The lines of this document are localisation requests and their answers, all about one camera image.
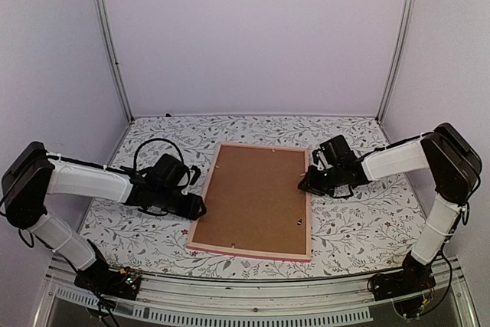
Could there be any left aluminium corner post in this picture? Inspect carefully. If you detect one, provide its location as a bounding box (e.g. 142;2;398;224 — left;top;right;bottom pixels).
93;0;134;123

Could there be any right aluminium corner post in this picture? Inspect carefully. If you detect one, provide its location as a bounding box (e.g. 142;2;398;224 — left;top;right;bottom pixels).
376;0;416;125

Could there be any front aluminium rail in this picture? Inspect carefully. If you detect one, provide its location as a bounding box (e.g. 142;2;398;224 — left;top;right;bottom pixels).
33;257;482;326

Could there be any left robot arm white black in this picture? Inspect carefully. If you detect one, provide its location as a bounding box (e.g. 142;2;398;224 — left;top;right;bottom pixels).
1;142;207;292

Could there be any aluminium corner post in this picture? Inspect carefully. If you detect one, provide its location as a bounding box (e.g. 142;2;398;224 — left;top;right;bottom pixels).
93;0;134;123
376;0;416;125

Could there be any brown cardboard backing board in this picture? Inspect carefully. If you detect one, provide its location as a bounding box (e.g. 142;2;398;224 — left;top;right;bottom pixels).
190;146;309;257

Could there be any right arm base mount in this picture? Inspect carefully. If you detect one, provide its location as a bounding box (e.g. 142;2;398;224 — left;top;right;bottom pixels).
367;270;436;319

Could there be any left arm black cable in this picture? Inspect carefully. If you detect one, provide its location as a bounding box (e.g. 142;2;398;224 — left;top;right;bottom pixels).
132;138;185;175

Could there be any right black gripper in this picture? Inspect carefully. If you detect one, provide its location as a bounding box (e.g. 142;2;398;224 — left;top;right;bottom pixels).
298;165;344;197

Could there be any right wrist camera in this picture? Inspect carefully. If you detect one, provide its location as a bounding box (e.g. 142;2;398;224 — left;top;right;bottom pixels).
312;148;328;170

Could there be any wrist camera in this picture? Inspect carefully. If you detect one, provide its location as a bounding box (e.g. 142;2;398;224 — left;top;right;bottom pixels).
181;165;201;195
312;148;328;170

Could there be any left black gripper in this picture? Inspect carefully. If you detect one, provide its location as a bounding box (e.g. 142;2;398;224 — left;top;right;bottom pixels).
154;186;207;221

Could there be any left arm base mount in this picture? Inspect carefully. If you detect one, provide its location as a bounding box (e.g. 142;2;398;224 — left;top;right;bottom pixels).
74;240;142;300

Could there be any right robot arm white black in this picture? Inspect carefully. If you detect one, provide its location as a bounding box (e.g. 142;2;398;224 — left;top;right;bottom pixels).
298;123;482;293

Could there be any pink wooden picture frame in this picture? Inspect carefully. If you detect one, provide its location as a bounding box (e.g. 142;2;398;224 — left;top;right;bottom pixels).
185;142;313;265

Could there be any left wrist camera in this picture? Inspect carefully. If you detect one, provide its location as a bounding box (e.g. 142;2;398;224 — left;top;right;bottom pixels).
181;165;201;195

